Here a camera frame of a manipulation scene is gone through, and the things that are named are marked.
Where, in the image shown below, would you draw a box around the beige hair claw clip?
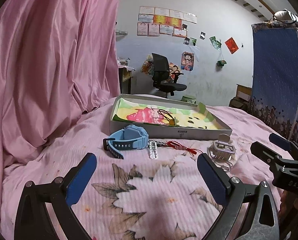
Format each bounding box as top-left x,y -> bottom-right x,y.
208,134 -> 236,161

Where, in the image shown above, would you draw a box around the red string bracelet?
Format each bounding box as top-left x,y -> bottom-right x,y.
166,140 -> 205,157

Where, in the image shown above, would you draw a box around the light blue smart watch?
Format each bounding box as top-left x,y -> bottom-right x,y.
103,125 -> 149,159

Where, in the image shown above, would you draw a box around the right hand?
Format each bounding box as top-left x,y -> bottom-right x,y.
278,190 -> 298,230

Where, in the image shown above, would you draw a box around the blue fabric wardrobe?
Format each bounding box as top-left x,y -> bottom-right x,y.
248,23 -> 298,143

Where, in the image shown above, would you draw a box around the cardboard boxes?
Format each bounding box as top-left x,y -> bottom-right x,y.
229,84 -> 252,112

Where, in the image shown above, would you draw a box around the green stool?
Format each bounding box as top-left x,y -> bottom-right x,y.
181,95 -> 196,104

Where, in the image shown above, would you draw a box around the green hanging pouch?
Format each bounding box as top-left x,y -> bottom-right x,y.
217,60 -> 227,68

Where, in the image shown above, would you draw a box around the grey tray box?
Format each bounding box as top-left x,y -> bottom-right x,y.
110,94 -> 232,140

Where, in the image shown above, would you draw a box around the red paper square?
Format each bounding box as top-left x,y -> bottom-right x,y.
225,37 -> 239,54

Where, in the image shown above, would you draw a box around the pink floral bedspread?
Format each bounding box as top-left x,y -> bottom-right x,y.
0,96 -> 298,240

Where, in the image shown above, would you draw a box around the anime poster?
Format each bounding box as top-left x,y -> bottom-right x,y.
181,51 -> 194,72

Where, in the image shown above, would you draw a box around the black office chair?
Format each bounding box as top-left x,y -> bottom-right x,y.
152,53 -> 187,98

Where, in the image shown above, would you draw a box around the cartoon poster behind chair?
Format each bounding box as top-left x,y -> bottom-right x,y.
167,62 -> 181,83

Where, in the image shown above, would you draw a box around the colourful drawing paper liner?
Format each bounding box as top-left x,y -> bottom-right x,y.
113,99 -> 223,130

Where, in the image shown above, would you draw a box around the wooden desk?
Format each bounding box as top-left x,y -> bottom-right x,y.
118,58 -> 135,94

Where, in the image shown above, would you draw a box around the pink satin curtain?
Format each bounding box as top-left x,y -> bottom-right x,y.
0,0 -> 121,221

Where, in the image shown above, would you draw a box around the wall certificates cluster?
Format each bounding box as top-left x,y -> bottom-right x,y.
137,6 -> 197,38

